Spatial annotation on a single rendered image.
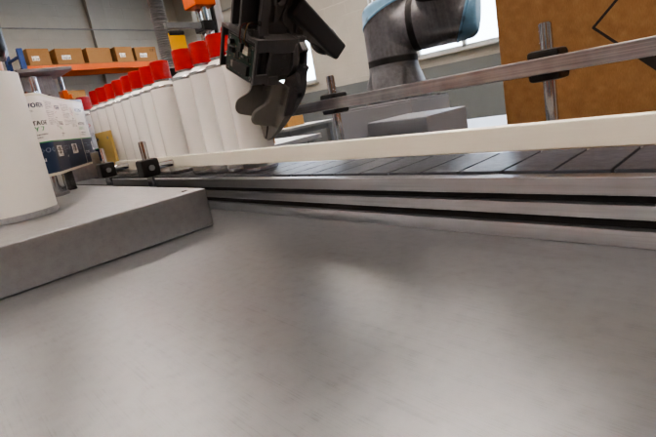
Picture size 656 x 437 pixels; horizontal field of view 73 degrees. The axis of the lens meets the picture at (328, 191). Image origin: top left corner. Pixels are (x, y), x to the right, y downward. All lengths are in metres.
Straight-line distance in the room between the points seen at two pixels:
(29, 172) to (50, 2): 8.65
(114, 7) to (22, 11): 1.56
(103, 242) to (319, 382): 0.37
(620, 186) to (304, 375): 0.23
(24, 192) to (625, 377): 0.64
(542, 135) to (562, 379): 0.20
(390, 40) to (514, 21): 0.49
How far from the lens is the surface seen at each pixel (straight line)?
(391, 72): 1.04
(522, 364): 0.23
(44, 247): 0.54
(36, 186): 0.69
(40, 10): 9.21
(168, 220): 0.57
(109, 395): 0.28
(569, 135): 0.36
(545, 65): 0.43
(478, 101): 6.35
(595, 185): 0.35
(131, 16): 9.88
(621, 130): 0.35
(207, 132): 0.74
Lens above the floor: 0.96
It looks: 11 degrees down
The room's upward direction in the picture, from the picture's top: 10 degrees counter-clockwise
